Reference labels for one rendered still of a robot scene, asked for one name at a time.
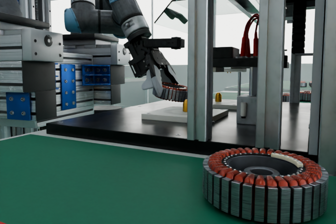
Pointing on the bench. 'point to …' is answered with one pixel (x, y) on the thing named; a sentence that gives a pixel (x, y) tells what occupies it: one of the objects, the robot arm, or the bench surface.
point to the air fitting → (243, 110)
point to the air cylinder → (251, 116)
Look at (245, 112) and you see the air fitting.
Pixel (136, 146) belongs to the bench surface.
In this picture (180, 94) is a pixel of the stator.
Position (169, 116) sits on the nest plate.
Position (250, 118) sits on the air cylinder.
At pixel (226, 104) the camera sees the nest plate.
